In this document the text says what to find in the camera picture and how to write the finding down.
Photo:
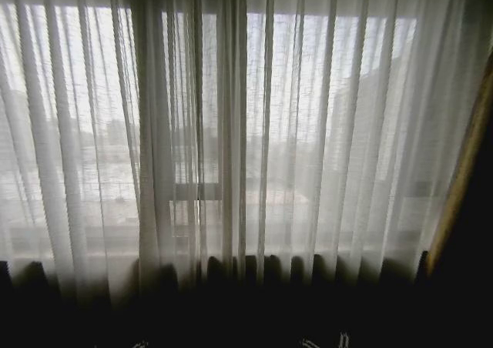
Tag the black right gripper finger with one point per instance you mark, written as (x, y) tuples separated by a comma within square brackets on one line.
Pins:
[(344, 342), (309, 343)]

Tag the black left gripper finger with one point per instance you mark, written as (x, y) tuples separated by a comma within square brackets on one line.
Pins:
[(140, 344)]

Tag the sheer white curtain panel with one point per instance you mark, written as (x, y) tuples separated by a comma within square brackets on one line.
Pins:
[(346, 140), (69, 140)]

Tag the dark drape with golden edge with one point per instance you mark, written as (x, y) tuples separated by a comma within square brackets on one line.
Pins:
[(471, 194)]

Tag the grey window frame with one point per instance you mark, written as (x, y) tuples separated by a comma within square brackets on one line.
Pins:
[(197, 192)]

